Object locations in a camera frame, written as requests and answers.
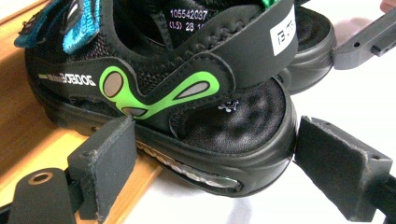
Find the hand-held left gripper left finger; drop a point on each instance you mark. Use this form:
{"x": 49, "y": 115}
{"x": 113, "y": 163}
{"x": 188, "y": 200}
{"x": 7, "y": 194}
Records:
{"x": 106, "y": 149}

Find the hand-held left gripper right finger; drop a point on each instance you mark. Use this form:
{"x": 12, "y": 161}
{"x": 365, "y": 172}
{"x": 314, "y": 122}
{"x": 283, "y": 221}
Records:
{"x": 336, "y": 168}

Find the three-tier wooden shoe rack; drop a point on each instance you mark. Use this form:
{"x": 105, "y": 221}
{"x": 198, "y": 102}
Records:
{"x": 18, "y": 124}

